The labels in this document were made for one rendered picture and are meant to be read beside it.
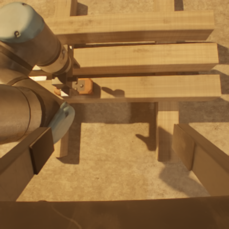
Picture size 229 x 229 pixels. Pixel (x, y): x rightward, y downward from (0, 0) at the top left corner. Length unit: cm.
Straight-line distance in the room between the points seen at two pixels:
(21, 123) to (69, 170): 78
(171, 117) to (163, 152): 18
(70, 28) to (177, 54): 55
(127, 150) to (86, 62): 51
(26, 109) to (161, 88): 61
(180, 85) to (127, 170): 52
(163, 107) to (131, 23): 44
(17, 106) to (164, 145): 70
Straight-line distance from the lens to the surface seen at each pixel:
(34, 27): 37
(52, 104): 29
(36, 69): 53
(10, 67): 38
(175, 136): 16
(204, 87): 80
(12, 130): 24
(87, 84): 73
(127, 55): 80
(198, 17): 95
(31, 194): 115
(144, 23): 89
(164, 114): 83
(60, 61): 46
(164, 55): 81
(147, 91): 74
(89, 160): 95
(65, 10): 116
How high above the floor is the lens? 91
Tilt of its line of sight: 80 degrees down
